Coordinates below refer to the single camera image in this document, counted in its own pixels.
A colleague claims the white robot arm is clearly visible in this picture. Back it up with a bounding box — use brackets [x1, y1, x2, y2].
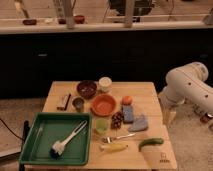
[159, 62, 213, 116]

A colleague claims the green plastic tray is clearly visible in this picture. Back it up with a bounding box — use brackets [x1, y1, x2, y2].
[19, 113, 92, 166]

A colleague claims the dark brown bowl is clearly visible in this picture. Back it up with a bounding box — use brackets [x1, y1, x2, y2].
[77, 80, 97, 99]

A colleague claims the yellow corn cob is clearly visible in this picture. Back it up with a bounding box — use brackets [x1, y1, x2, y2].
[100, 143, 127, 153]

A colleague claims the white dish brush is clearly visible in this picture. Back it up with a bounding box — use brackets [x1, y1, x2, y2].
[49, 120, 87, 159]

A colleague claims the blue grey cloth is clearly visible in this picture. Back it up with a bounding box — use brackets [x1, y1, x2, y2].
[128, 115, 148, 132]

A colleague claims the white cup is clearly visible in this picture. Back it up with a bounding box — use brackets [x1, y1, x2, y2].
[98, 77, 112, 93]

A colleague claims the orange fruit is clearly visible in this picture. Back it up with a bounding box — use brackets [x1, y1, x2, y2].
[121, 96, 133, 105]

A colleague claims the dark grape bunch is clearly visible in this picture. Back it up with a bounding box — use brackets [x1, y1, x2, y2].
[111, 112, 123, 129]

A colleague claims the wooden table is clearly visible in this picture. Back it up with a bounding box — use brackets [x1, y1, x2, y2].
[25, 82, 177, 171]

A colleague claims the blue sponge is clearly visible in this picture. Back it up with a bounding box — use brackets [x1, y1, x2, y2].
[122, 105, 134, 123]

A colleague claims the orange red bowl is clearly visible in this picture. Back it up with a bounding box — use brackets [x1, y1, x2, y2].
[91, 94, 116, 117]

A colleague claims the metal fork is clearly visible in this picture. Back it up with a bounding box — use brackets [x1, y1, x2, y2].
[101, 133, 135, 143]

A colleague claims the small grey cup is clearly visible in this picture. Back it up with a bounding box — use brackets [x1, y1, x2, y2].
[72, 97, 84, 112]

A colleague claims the brown wooden block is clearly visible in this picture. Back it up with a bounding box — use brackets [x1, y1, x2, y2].
[57, 94, 71, 111]

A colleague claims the brown bowl on shelf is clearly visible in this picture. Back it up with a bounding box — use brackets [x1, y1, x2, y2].
[58, 14, 86, 25]

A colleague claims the dark red bowl on shelf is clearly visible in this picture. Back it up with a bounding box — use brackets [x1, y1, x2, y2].
[22, 19, 37, 25]

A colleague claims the green plastic cup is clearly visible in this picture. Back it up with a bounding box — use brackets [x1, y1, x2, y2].
[95, 118, 108, 134]

